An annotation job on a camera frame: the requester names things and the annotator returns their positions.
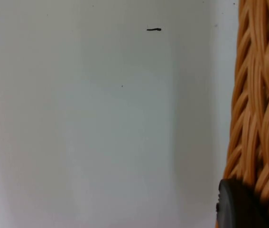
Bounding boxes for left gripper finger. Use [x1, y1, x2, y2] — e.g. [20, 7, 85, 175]
[215, 178, 269, 228]

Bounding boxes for pale brown wicker basket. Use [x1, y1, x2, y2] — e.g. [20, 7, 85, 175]
[223, 0, 269, 218]

